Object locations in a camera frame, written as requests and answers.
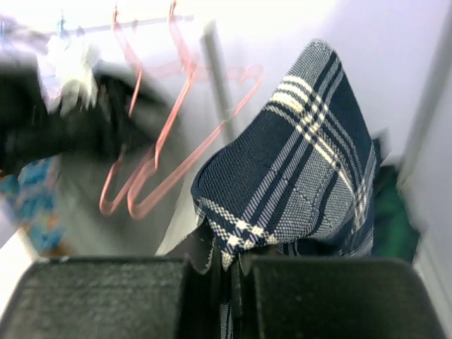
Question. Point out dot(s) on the blue floral skirt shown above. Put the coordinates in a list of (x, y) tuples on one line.
[(31, 195)]

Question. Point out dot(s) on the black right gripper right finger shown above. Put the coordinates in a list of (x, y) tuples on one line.
[(296, 297)]

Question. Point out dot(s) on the grey skirt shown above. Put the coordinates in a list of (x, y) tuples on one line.
[(100, 225)]

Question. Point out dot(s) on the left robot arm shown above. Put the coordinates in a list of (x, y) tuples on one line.
[(113, 125)]

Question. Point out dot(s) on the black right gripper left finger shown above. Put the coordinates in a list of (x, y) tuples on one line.
[(173, 296)]

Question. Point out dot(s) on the pink wire hanger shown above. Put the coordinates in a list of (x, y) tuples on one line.
[(150, 163), (214, 71)]

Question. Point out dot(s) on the navy white plaid skirt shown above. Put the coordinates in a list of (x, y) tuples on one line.
[(300, 177)]

